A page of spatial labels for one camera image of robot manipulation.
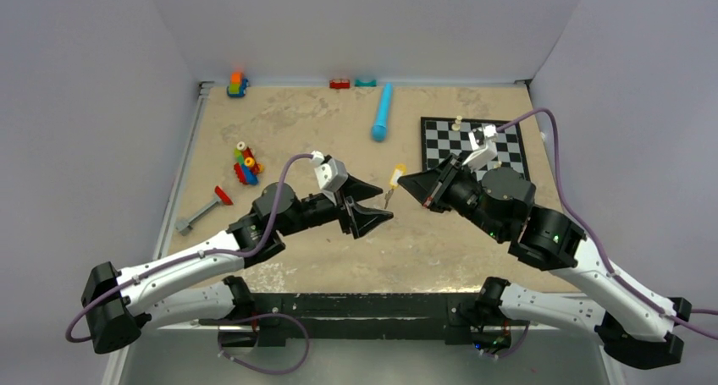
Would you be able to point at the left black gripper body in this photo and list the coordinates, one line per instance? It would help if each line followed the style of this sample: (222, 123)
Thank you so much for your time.
(344, 219)

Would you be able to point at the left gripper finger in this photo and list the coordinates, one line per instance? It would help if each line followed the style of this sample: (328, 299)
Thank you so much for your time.
(359, 190)
(364, 219)

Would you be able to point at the teal toy piece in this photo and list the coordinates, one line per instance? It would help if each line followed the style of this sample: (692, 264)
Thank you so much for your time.
(360, 82)

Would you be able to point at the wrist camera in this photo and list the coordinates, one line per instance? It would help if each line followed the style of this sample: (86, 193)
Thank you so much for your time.
(483, 143)
(330, 173)

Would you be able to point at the blue cylinder tube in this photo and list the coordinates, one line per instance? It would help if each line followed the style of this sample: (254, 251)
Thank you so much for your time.
(379, 129)

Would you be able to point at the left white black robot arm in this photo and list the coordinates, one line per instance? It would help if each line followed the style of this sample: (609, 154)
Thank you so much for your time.
(199, 282)

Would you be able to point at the colourful toy car blocks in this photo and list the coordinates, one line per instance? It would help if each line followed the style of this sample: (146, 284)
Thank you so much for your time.
(237, 86)

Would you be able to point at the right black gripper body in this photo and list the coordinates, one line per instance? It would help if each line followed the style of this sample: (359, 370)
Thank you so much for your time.
(451, 187)

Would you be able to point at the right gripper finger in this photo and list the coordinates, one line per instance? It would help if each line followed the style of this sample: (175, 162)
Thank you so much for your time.
(423, 188)
(429, 176)

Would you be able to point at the yellow key tag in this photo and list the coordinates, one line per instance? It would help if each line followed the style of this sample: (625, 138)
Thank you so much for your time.
(399, 170)

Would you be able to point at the black white chessboard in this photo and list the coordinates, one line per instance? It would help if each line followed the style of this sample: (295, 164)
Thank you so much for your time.
(441, 137)

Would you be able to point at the white chess piece top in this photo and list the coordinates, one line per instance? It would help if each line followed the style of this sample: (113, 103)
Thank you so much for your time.
(456, 126)

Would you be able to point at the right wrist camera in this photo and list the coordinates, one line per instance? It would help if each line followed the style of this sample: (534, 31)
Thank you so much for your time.
(483, 143)

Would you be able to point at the colourful block stack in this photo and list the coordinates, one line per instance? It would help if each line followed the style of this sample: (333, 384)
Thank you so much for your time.
(246, 166)

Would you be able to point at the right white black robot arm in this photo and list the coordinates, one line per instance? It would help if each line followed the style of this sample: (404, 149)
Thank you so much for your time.
(631, 323)

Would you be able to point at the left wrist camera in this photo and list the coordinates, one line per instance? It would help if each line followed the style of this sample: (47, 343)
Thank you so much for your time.
(330, 173)

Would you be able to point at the red toy block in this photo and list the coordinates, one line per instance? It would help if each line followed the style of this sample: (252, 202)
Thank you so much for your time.
(339, 83)

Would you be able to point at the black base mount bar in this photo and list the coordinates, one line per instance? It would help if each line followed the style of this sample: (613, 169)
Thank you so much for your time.
(271, 319)

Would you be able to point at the grey bar with red end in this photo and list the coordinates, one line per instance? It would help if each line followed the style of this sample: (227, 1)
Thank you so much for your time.
(220, 198)

